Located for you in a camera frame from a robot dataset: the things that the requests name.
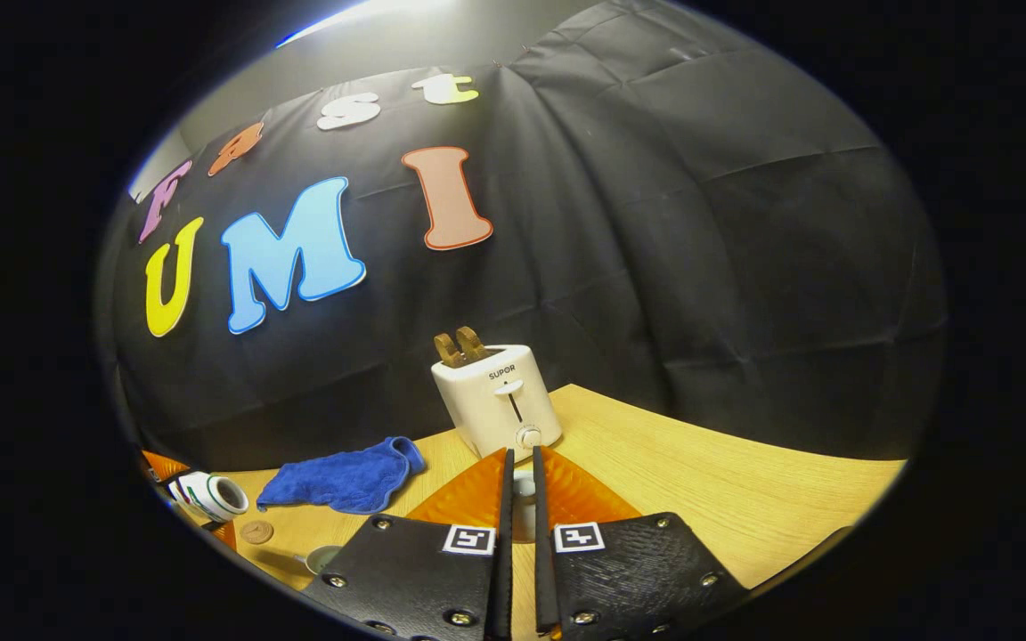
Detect black backdrop cloth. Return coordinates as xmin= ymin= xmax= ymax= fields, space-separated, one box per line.
xmin=94 ymin=0 xmax=950 ymax=473

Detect blue towel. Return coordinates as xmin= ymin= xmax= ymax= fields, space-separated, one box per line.
xmin=256 ymin=436 xmax=427 ymax=515

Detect white ceramic teacup lid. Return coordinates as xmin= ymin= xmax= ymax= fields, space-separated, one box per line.
xmin=513 ymin=470 xmax=537 ymax=544

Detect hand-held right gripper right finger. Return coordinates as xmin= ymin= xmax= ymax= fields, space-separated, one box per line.
xmin=533 ymin=445 xmax=750 ymax=640

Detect white toaster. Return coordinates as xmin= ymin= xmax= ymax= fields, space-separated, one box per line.
xmin=431 ymin=345 xmax=563 ymax=461

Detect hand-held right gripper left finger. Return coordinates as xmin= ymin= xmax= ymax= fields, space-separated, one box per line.
xmin=299 ymin=448 xmax=514 ymax=641

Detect white plastic water bottle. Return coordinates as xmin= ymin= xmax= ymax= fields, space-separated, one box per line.
xmin=167 ymin=470 xmax=249 ymax=523

